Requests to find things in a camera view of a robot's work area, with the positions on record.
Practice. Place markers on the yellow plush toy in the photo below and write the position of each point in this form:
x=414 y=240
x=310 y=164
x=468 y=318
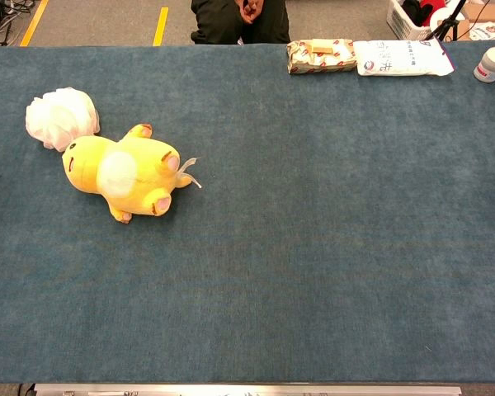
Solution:
x=132 y=177

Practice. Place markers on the blue table cloth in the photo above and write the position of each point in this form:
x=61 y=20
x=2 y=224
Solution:
x=272 y=255

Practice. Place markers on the gold red-printed snack package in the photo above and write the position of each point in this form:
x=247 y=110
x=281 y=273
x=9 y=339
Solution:
x=321 y=57

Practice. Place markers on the seated person in black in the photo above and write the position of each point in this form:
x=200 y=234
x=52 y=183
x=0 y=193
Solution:
x=241 y=22

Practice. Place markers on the pink mesh bath sponge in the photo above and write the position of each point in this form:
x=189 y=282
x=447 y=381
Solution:
x=59 y=117

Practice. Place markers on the white printed plastic bag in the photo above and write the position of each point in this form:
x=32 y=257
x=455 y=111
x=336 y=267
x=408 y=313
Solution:
x=400 y=57

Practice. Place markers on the white plastic basket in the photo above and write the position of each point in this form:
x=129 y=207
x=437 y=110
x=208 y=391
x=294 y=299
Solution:
x=408 y=20

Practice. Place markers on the black tripod stand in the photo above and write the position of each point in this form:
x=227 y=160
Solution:
x=447 y=22

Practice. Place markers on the white jar with red label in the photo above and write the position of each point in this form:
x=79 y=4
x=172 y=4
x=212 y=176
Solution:
x=491 y=65

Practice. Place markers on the cardboard box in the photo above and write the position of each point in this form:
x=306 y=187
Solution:
x=488 y=18

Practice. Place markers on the aluminium profile rail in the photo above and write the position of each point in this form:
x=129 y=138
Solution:
x=247 y=389

